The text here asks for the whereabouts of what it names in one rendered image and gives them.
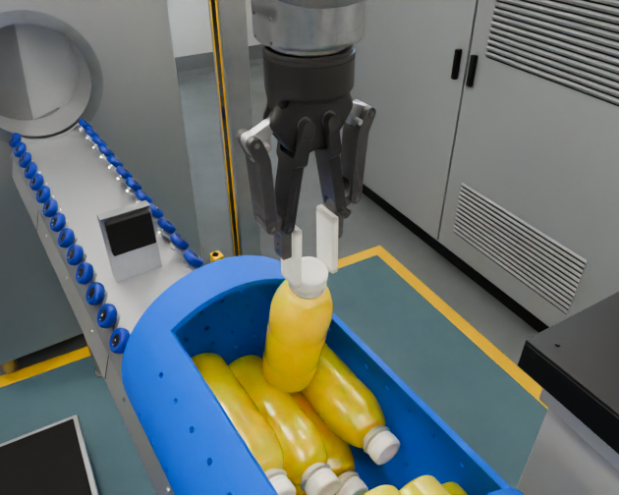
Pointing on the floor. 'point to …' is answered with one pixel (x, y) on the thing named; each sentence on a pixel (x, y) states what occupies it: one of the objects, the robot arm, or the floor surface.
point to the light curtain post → (235, 116)
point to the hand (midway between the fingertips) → (309, 247)
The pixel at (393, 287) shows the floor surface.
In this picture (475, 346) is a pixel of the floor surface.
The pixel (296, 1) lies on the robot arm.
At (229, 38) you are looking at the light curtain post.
